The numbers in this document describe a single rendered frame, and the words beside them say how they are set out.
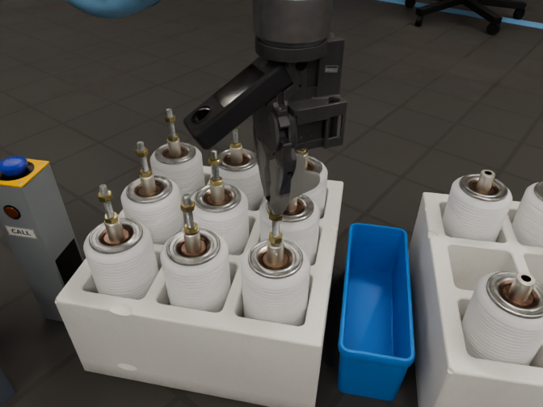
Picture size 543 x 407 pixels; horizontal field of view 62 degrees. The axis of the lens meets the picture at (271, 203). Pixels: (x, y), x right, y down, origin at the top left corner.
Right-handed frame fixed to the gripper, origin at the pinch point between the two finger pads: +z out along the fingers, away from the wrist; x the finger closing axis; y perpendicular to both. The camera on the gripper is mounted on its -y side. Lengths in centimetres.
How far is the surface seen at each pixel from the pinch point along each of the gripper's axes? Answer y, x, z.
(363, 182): 43, 42, 35
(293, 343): -0.3, -8.5, 17.3
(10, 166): -31.0, 24.8, 1.9
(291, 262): 2.3, -1.5, 9.6
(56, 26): -28, 222, 35
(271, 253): -0.2, -0.7, 7.8
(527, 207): 44.4, -2.6, 11.9
